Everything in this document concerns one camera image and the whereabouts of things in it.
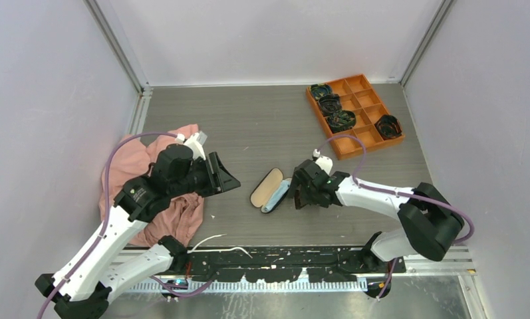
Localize orange compartment tray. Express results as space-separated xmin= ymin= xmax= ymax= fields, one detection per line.
xmin=305 ymin=74 xmax=405 ymax=160

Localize rolled dark belt right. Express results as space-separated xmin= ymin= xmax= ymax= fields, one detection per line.
xmin=374 ymin=114 xmax=402 ymax=140

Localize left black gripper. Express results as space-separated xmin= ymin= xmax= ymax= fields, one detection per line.
xmin=170 ymin=152 xmax=240 ymax=198

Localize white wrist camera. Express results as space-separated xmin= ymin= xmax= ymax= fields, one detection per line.
xmin=312 ymin=149 xmax=333 ymax=175
xmin=175 ymin=131 xmax=207 ymax=160

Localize rolled dark belt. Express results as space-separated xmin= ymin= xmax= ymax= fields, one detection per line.
xmin=374 ymin=114 xmax=402 ymax=140
xmin=309 ymin=83 xmax=332 ymax=101
xmin=318 ymin=94 xmax=342 ymax=117
xmin=326 ymin=110 xmax=356 ymax=134

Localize black glasses case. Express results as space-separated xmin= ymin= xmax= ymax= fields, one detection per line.
xmin=249 ymin=167 xmax=291 ymax=213

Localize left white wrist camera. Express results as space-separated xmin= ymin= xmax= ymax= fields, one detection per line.
xmin=175 ymin=131 xmax=207 ymax=160

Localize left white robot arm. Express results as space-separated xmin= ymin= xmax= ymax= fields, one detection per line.
xmin=35 ymin=144 xmax=241 ymax=318

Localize light blue cleaning cloth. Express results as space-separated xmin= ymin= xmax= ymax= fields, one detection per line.
xmin=261 ymin=178 xmax=291 ymax=213

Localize pink cloth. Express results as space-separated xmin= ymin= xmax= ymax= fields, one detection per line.
xmin=99 ymin=136 xmax=204 ymax=247

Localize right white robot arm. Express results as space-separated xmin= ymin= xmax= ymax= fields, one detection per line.
xmin=288 ymin=159 xmax=466 ymax=273

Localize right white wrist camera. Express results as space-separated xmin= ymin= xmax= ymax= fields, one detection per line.
xmin=312 ymin=149 xmax=333 ymax=175

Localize white loose wire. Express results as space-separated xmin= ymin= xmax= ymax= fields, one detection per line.
xmin=188 ymin=233 xmax=253 ymax=259

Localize brown tortoise sunglasses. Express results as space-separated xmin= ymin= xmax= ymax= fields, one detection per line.
xmin=294 ymin=193 xmax=309 ymax=210

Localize rolled dark belt top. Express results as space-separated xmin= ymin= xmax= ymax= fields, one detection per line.
xmin=309 ymin=83 xmax=332 ymax=101

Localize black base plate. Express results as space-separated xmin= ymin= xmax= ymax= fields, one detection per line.
xmin=172 ymin=246 xmax=405 ymax=283

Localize slotted cable duct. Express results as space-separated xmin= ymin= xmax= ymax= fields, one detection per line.
xmin=126 ymin=278 xmax=368 ymax=293

